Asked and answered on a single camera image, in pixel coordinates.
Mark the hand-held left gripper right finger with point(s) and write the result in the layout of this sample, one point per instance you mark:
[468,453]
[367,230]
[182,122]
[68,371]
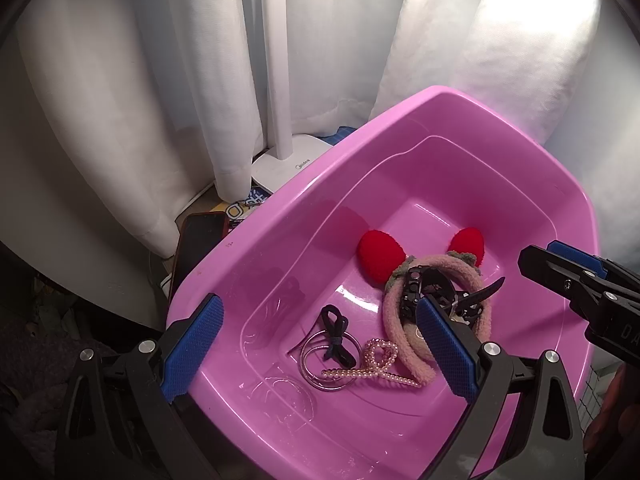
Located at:
[447,350]

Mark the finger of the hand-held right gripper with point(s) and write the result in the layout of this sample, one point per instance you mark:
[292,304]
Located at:
[555,272]
[575,254]

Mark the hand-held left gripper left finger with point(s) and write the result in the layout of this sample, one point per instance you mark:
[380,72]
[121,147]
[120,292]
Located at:
[194,347]

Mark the beige plush pompom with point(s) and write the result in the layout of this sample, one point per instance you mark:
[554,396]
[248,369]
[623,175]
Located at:
[414,335]

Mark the pearl hair claw clip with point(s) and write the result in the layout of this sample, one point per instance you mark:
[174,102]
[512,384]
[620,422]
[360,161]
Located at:
[372,371]

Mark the silver bangle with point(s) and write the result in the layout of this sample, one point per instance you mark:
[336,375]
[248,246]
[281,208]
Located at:
[303,360]
[325,388]

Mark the pink strawberry plush headband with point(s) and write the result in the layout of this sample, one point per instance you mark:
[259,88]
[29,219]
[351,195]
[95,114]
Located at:
[380,255]

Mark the pink plastic basin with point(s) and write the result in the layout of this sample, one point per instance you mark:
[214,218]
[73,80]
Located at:
[320,240]

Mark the person's right hand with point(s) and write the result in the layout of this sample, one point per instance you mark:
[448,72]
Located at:
[607,410]

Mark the white checked tablecloth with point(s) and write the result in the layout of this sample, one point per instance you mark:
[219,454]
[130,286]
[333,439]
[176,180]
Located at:
[595,385]

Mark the black smartphone red case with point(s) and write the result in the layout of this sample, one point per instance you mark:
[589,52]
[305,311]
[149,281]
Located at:
[197,245]

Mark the colourful printed booklet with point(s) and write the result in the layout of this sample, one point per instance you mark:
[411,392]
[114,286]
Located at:
[245,207]

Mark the blue patterned cloth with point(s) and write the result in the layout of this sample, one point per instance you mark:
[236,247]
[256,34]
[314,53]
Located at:
[340,134]

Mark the white curtain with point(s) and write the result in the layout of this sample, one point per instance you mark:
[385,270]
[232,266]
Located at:
[100,110]

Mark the white lamp stand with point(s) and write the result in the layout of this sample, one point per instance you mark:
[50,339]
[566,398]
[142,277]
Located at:
[277,85]

